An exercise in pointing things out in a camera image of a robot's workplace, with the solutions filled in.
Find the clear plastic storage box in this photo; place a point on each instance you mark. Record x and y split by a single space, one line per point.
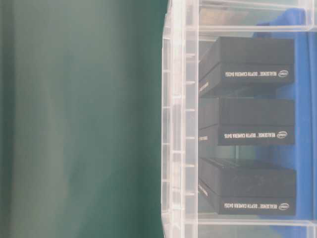
243 18

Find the black RealSense box middle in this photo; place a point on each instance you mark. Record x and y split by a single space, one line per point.
246 121

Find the clear plastic box lid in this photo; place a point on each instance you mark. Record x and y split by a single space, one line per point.
179 120

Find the black realsense box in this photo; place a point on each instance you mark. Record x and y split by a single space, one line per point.
247 188
246 121
246 64

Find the black RealSense box top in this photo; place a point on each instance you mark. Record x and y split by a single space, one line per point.
246 64

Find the black RealSense box bottom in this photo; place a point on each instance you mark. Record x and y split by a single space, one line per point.
247 188

